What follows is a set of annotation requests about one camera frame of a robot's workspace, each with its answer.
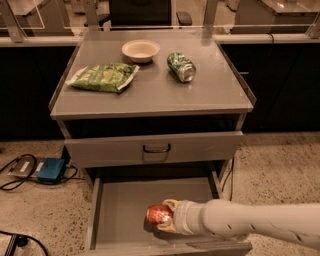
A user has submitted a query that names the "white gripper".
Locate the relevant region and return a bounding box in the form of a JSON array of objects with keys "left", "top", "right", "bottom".
[{"left": 157, "top": 199, "right": 204, "bottom": 235}]

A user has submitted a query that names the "red coke can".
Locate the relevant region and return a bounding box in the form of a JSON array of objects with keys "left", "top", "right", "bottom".
[{"left": 146, "top": 205, "right": 173, "bottom": 225}]

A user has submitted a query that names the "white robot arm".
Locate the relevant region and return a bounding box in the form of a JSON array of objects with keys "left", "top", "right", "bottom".
[{"left": 157, "top": 199, "right": 320, "bottom": 249}]

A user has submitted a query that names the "open middle drawer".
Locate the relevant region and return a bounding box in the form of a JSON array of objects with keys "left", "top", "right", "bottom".
[{"left": 83, "top": 171, "right": 252, "bottom": 256}]

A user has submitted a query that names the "closed upper drawer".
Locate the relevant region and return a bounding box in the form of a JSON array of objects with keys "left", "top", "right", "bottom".
[{"left": 65, "top": 131, "right": 244, "bottom": 168}]

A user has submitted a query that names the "grey drawer cabinet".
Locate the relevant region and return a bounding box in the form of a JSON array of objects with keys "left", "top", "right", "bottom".
[{"left": 48, "top": 29, "right": 257, "bottom": 256}]

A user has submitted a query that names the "green soda can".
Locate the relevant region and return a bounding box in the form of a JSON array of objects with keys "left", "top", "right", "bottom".
[{"left": 167, "top": 52, "right": 196, "bottom": 83}]

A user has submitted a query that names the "blue box on floor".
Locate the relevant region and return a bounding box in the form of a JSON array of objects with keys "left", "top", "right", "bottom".
[{"left": 36, "top": 158, "right": 65, "bottom": 183}]

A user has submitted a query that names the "green chip bag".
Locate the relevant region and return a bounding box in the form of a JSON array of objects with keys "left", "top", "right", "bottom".
[{"left": 67, "top": 63, "right": 140, "bottom": 93}]

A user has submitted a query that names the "grey flat device on floor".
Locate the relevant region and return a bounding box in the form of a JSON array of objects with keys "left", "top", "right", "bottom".
[{"left": 8, "top": 156, "right": 44, "bottom": 178}]

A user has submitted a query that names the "white paper bowl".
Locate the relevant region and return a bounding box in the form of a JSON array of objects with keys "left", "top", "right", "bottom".
[{"left": 122, "top": 40, "right": 160, "bottom": 63}]

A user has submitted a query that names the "black cable beside cabinet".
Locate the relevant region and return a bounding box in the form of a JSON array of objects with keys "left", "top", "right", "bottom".
[{"left": 221, "top": 157, "right": 235, "bottom": 202}]

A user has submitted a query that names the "black cable bottom left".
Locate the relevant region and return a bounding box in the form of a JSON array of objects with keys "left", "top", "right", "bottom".
[{"left": 0, "top": 230, "right": 49, "bottom": 256}]

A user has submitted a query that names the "black floor cable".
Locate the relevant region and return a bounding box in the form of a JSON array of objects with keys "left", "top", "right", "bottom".
[{"left": 0, "top": 153, "right": 84, "bottom": 192}]

